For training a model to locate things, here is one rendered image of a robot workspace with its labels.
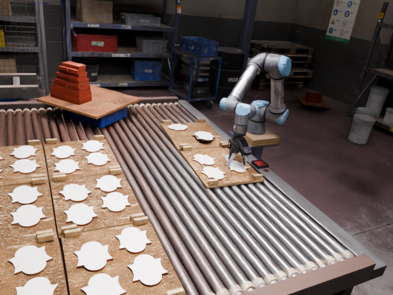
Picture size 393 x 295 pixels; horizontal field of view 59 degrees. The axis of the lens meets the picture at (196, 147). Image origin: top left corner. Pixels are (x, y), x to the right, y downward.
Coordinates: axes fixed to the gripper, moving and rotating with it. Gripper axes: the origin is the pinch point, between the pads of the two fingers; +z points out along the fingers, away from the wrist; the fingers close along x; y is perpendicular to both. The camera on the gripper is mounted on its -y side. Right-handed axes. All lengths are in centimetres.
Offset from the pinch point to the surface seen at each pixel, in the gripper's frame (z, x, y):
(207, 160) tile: -0.7, 14.3, 9.6
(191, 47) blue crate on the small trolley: -24, -108, 351
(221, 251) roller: 7, 37, -58
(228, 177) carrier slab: 1.4, 9.8, -9.6
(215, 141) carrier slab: -1.6, -2.5, 34.5
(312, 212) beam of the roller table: 5.8, -18.9, -44.6
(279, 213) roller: 5.6, -1.4, -42.0
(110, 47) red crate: -9, -3, 443
